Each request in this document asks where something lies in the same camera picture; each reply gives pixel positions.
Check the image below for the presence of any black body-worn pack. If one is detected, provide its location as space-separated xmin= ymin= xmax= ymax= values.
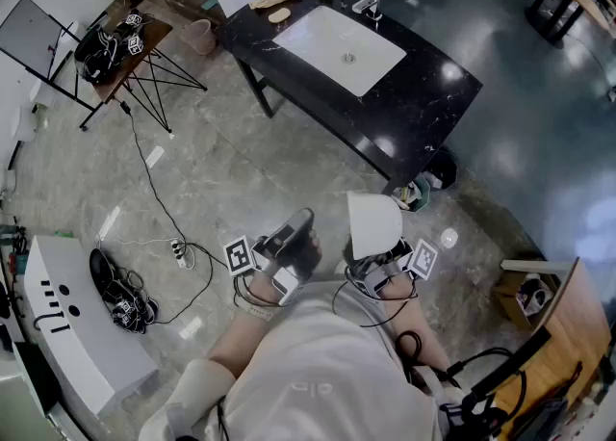
xmin=435 ymin=394 xmax=507 ymax=441

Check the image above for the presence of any white sink basin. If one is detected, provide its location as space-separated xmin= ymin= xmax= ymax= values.
xmin=272 ymin=5 xmax=409 ymax=98

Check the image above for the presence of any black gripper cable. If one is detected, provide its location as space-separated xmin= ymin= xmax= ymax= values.
xmin=233 ymin=273 xmax=283 ymax=309
xmin=331 ymin=278 xmax=425 ymax=385

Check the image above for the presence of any black round bin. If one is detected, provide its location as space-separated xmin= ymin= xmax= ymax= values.
xmin=425 ymin=147 xmax=458 ymax=190

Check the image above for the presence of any person's light shirt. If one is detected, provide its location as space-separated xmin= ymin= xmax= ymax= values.
xmin=138 ymin=279 xmax=464 ymax=441

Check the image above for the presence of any black floor cable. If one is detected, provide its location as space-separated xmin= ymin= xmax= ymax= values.
xmin=115 ymin=97 xmax=230 ymax=327

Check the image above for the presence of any person's right forearm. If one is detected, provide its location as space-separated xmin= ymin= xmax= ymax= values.
xmin=372 ymin=277 xmax=456 ymax=382

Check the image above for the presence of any green storage bin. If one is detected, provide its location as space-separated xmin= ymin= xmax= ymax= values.
xmin=392 ymin=173 xmax=434 ymax=213

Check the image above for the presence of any spare hand-held gripper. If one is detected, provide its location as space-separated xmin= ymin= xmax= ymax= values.
xmin=115 ymin=32 xmax=145 ymax=58
xmin=113 ymin=8 xmax=155 ymax=34
xmin=114 ymin=298 xmax=140 ymax=330

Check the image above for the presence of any pink bucket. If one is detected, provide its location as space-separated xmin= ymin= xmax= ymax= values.
xmin=181 ymin=18 xmax=218 ymax=56

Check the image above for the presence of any white slotted cabinet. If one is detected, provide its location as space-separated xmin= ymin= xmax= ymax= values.
xmin=22 ymin=235 xmax=160 ymax=419

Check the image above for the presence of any black body-worn bar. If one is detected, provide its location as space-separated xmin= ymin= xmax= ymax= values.
xmin=470 ymin=325 xmax=552 ymax=400

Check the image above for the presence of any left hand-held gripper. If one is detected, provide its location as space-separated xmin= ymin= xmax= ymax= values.
xmin=222 ymin=207 xmax=318 ymax=308

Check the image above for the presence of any person's left hand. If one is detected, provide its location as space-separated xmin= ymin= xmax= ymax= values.
xmin=301 ymin=229 xmax=323 ymax=282

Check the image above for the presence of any wooden desk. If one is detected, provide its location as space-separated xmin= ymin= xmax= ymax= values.
xmin=490 ymin=258 xmax=613 ymax=433

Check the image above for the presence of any wooden wire-leg side table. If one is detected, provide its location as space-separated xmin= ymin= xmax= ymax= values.
xmin=90 ymin=19 xmax=209 ymax=135

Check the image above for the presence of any cardboard box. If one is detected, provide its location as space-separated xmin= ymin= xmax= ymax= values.
xmin=493 ymin=258 xmax=574 ymax=333

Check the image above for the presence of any white power strip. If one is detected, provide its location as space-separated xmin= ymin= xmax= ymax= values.
xmin=168 ymin=238 xmax=189 ymax=270

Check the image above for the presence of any grey board on rolling stand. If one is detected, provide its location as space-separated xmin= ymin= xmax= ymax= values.
xmin=0 ymin=0 xmax=129 ymax=132

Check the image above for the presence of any white floor cable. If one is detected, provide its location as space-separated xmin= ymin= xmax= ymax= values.
xmin=81 ymin=217 xmax=198 ymax=272

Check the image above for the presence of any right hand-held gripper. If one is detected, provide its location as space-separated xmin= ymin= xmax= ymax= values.
xmin=346 ymin=237 xmax=440 ymax=299

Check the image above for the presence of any person's left forearm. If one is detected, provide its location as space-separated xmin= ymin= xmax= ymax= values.
xmin=206 ymin=275 xmax=290 ymax=378

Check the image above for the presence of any black body-worn device cable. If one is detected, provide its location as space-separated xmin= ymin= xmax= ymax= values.
xmin=446 ymin=346 xmax=529 ymax=430

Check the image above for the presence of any black marble vanity counter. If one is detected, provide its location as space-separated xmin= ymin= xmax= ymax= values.
xmin=220 ymin=0 xmax=485 ymax=195

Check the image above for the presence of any black oval pad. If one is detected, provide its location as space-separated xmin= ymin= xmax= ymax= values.
xmin=89 ymin=246 xmax=116 ymax=305

